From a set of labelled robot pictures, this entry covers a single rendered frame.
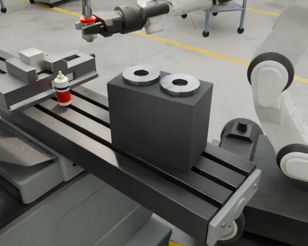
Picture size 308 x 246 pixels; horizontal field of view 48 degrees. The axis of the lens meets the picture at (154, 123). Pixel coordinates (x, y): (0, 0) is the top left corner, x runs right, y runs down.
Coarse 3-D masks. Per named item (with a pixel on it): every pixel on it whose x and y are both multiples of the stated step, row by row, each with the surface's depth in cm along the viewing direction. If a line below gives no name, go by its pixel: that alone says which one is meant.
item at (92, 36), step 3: (81, 24) 105; (84, 24) 104; (87, 24) 104; (90, 24) 104; (81, 27) 106; (81, 30) 107; (84, 36) 106; (87, 36) 106; (90, 36) 106; (93, 36) 107; (96, 36) 108; (84, 39) 107; (87, 39) 107; (90, 39) 107; (93, 39) 107
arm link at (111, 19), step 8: (120, 8) 109; (128, 8) 110; (96, 16) 107; (104, 16) 107; (112, 16) 108; (120, 16) 108; (128, 16) 109; (136, 16) 110; (104, 24) 105; (112, 24) 105; (120, 24) 108; (128, 24) 110; (136, 24) 111; (104, 32) 106; (112, 32) 106; (120, 32) 110; (128, 32) 113
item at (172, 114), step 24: (144, 72) 84; (120, 96) 81; (144, 96) 77; (168, 96) 75; (192, 96) 75; (120, 120) 85; (144, 120) 81; (168, 120) 77; (192, 120) 74; (120, 144) 89; (144, 144) 85; (168, 144) 81; (192, 144) 79
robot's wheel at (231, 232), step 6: (240, 216) 119; (234, 222) 119; (240, 222) 119; (228, 228) 125; (234, 228) 121; (240, 228) 120; (222, 234) 127; (228, 234) 125; (234, 234) 123; (240, 234) 122; (222, 240) 126; (228, 240) 125; (234, 240) 124
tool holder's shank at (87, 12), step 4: (84, 0) 101; (88, 0) 102; (84, 4) 102; (88, 4) 102; (84, 8) 103; (88, 8) 103; (84, 12) 103; (88, 12) 103; (84, 16) 104; (88, 16) 104
